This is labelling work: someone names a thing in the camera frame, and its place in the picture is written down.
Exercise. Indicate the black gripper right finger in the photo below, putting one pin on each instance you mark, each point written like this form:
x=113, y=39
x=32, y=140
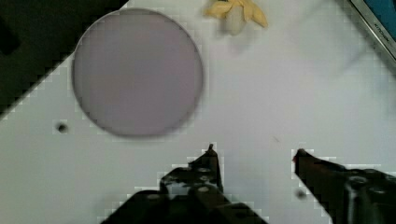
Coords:
x=349, y=196

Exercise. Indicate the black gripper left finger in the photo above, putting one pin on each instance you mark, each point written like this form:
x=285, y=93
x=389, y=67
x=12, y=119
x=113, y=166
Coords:
x=187, y=195

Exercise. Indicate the round grey plate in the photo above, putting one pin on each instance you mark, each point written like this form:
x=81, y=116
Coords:
x=137, y=72

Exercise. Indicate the silver toaster oven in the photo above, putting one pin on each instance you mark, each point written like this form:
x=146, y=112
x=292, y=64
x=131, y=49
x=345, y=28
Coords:
x=379, y=19

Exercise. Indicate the peeled toy banana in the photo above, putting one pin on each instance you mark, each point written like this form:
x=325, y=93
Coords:
x=236, y=13

